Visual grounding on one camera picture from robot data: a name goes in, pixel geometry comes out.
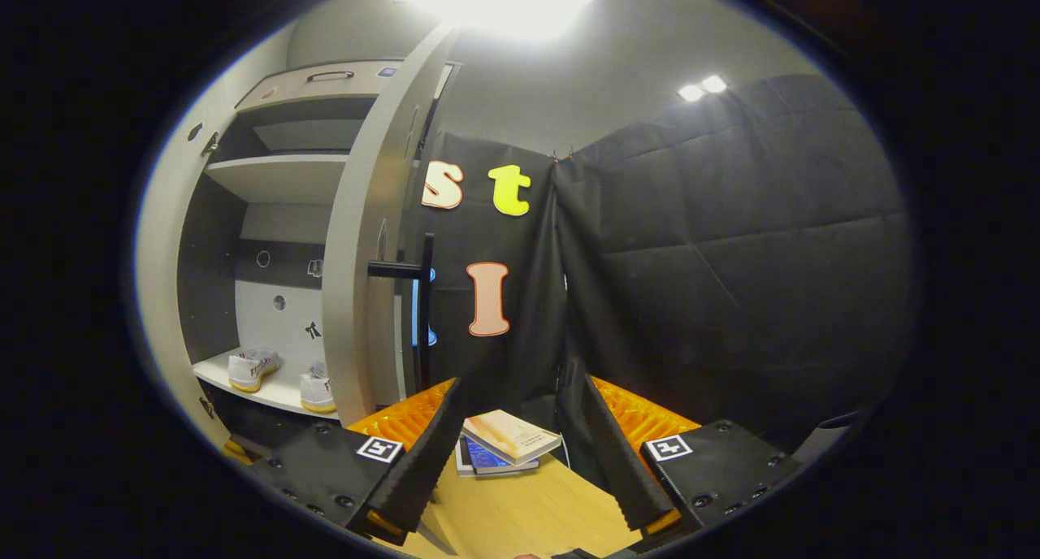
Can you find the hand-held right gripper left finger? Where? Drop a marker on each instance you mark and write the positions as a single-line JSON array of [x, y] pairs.
[[422, 457]]

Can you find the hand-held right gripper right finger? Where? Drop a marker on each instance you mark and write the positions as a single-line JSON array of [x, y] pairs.
[[621, 453]]

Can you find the white striped shoe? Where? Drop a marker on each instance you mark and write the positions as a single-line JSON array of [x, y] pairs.
[[317, 392], [253, 370]]

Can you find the grey cabinet door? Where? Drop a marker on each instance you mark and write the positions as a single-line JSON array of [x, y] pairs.
[[158, 283], [349, 299]]

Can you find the grey shoe cabinet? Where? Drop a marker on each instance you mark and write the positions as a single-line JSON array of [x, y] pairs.
[[284, 173]]

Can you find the beige book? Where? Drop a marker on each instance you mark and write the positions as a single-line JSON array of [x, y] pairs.
[[512, 435]]

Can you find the black backdrop cloth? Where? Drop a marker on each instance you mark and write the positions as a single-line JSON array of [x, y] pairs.
[[731, 258]]

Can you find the small ceiling light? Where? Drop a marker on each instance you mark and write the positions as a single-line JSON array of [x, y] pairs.
[[691, 93], [714, 84]]

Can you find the large ceiling light panel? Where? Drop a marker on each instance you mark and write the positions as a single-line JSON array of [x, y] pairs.
[[496, 2]]

